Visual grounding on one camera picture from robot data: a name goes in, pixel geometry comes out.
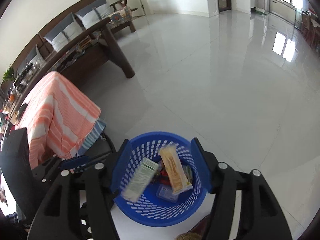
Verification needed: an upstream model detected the beige cracker packet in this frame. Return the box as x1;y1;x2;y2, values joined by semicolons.
159;146;193;195

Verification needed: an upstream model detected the white green carton box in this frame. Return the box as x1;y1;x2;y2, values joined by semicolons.
121;158;159;203

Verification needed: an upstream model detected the red snack wrapper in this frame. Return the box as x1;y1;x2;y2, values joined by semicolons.
155;161;171;186

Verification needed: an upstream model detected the blue plastic trash basket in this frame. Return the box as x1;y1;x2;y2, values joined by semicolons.
114;132;207;227

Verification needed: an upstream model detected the orange white striped tablecloth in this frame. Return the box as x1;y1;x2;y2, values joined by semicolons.
16;72;101;168

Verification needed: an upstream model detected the potted green plant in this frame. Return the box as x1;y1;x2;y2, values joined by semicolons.
2;65;16;82

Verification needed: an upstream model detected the grey white cushion left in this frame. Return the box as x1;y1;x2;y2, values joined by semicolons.
17;45;46;75

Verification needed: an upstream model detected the grey white cushion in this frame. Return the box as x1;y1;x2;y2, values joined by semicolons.
75;0;113;29
17;45;46;75
44;13;82;52

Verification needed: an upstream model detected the clear plastic lid piece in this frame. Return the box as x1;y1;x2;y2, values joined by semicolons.
156;184;178;203

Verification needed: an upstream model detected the dark wooden coffee table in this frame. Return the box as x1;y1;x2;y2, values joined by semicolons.
11;17;135;112

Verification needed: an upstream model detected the dark wooden sofa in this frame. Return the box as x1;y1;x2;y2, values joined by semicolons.
0;0;138;81

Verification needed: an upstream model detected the grey white cushion right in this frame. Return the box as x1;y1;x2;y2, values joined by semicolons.
75;0;113;29

